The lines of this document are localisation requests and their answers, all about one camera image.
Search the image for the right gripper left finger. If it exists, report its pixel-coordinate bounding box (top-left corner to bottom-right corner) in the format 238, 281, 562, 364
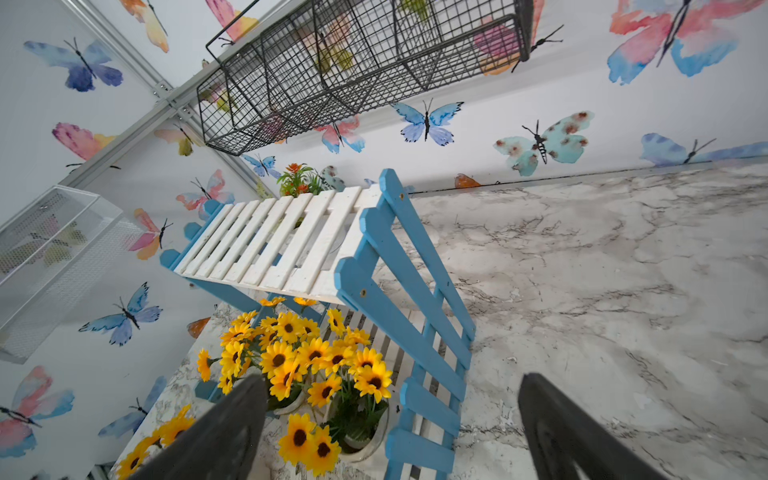
131, 375, 267, 479

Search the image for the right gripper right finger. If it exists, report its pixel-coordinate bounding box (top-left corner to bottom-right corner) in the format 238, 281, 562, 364
518, 373, 663, 479

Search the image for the sunflower pot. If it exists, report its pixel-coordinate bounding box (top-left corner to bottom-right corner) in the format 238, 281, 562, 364
278, 309, 393, 476
196, 297, 327, 412
115, 405, 196, 480

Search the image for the blue white wooden shelf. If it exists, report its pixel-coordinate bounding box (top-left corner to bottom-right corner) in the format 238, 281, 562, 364
160, 169, 476, 479

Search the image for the mixed flower pot behind shelf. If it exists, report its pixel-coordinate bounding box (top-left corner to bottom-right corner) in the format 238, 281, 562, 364
277, 163, 346, 197

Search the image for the white mesh wall basket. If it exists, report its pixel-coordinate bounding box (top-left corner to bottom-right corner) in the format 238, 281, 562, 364
1, 185, 142, 364

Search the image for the black wire wall basket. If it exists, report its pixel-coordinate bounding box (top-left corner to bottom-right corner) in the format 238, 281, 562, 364
197, 1, 534, 156

